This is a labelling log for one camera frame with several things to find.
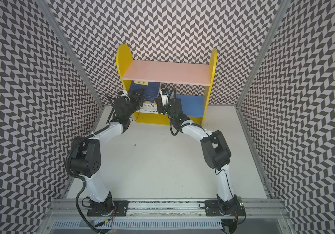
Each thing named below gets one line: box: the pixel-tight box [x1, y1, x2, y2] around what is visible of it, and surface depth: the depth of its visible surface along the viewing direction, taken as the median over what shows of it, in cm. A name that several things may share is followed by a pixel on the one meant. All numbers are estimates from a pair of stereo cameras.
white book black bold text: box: [142, 101, 158, 108], surface depth 95 cm
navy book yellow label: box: [128, 80, 161, 98], surface depth 92 cm
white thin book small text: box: [138, 107, 159, 114], surface depth 97 cm
